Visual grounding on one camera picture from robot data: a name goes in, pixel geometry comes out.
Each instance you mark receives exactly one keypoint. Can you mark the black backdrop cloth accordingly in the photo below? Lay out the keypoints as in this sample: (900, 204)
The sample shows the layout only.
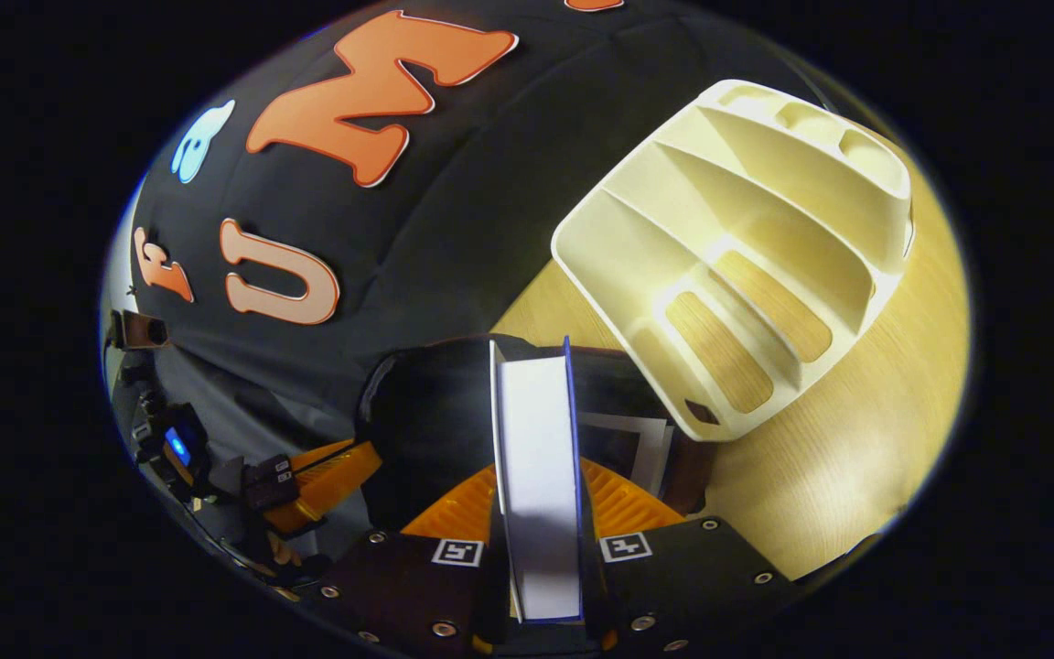
(490, 183)

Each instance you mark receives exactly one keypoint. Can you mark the blue cover book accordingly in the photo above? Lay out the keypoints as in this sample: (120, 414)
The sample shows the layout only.
(541, 476)

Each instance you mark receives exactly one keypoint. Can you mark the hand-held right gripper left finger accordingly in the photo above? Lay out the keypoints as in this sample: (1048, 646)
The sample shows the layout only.
(399, 586)

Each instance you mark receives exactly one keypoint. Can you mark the maroon schoolbag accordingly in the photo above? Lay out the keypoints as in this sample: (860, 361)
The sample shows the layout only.
(426, 430)

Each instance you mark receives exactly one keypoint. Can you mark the grey portrait cover book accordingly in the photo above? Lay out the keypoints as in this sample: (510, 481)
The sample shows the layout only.
(646, 448)

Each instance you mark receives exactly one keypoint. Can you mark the white plastic bookshelf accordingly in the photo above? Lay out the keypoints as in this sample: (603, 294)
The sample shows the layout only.
(673, 229)

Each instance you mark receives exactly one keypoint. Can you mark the small brown box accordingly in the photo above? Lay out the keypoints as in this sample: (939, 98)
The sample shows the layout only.
(135, 329)

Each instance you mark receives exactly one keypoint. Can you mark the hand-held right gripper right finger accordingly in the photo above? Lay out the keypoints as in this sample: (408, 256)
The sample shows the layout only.
(673, 586)

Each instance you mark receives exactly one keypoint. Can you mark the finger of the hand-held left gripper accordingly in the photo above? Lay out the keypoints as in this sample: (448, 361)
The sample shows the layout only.
(326, 485)

